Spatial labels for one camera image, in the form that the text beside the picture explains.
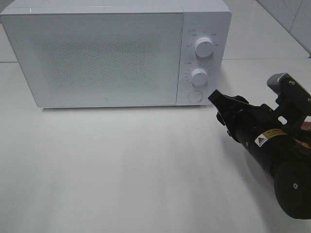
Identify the upper white control knob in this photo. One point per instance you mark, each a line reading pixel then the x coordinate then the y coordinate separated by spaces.
pixel 204 46

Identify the burger with lettuce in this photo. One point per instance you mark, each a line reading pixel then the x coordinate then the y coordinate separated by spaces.
pixel 306 126

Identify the round white door button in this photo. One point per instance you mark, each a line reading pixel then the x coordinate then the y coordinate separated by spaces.
pixel 195 96

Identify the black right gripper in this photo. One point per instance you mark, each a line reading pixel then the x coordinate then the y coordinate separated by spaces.
pixel 252 126

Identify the white microwave door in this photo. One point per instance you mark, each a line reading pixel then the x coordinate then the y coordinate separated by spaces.
pixel 98 60

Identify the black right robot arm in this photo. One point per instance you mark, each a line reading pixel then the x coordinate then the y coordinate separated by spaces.
pixel 285 160

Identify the white microwave oven body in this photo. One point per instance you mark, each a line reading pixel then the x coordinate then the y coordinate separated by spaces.
pixel 200 17

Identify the lower white timer knob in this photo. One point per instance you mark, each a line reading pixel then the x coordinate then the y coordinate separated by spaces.
pixel 199 77

